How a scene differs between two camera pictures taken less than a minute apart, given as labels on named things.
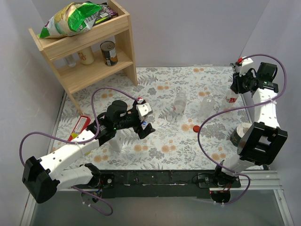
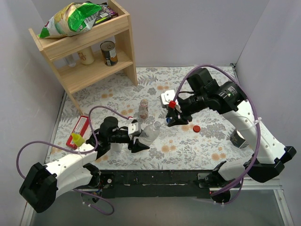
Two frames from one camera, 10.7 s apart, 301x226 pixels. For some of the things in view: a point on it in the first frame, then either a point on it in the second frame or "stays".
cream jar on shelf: (87, 56) stays
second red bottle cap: (196, 128) stays
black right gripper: (236, 83) to (176, 113)
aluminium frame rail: (265, 180) stays
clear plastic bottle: (207, 106) to (148, 135)
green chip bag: (74, 18) stays
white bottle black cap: (116, 143) stays
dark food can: (108, 49) stays
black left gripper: (140, 125) to (132, 140)
